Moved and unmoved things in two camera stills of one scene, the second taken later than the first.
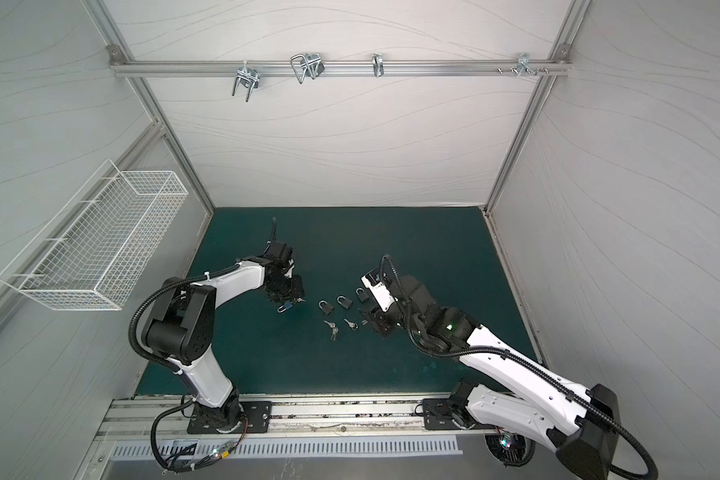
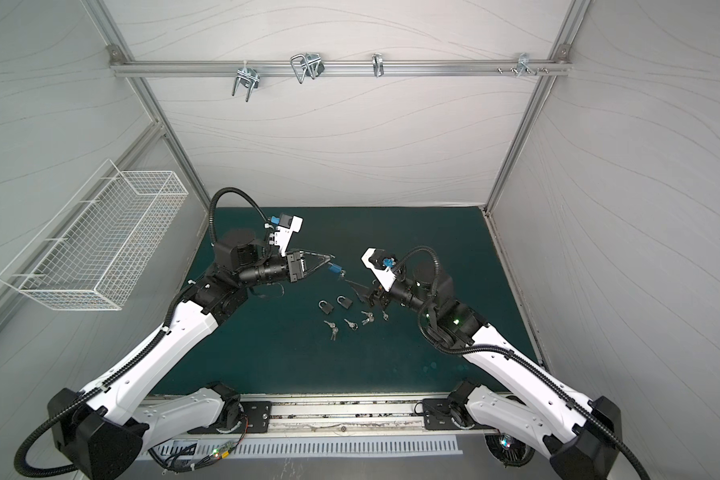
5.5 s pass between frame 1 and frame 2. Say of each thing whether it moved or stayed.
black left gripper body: moved
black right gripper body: moved
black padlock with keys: stayed
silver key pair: stayed
